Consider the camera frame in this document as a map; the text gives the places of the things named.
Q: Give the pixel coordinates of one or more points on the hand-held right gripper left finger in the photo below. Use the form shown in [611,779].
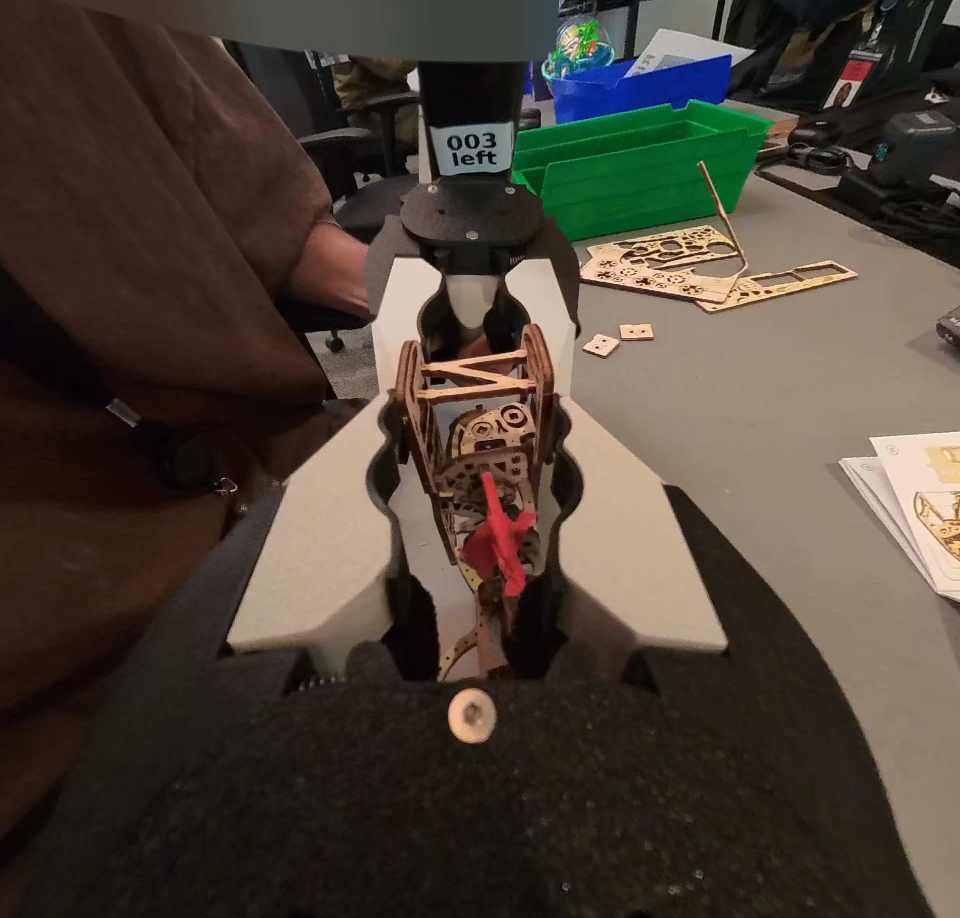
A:
[307,558]

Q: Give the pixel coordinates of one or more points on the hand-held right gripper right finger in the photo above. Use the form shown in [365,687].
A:
[637,558]

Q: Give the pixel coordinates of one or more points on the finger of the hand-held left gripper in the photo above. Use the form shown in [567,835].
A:
[551,311]
[394,311]

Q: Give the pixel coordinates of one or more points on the wooden mechanical model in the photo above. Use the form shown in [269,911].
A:
[487,438]

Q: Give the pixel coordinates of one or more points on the person's left forearm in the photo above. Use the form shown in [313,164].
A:
[330,266]

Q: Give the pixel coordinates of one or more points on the grey desk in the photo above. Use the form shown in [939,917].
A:
[750,393]

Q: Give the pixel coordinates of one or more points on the small square wooden piece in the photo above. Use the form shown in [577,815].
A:
[636,331]
[600,345]

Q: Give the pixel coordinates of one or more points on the wooden cut-out parts sheet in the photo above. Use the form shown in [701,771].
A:
[679,288]

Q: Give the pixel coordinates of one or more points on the green plastic bin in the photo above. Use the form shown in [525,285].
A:
[637,176]

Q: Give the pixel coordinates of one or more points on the black office chair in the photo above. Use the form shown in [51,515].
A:
[330,138]

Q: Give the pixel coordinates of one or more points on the thin bent wooden strip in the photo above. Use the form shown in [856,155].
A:
[724,210]

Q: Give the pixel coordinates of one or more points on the colourful clear puzzle ball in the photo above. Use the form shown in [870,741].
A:
[577,45]

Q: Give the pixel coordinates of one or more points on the blue plastic bin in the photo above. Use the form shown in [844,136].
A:
[645,90]

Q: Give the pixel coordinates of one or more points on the white paper sheet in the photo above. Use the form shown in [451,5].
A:
[675,48]

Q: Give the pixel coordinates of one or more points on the white instruction booklet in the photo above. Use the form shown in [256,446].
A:
[911,468]

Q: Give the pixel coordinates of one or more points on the id badge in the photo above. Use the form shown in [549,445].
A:
[851,90]

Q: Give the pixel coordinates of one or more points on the black device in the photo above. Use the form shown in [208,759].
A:
[951,326]

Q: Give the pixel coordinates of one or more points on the black charging dock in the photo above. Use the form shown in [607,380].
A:
[907,146]

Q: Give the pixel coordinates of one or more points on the narrow wooden cut-out frame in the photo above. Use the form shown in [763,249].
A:
[750,288]

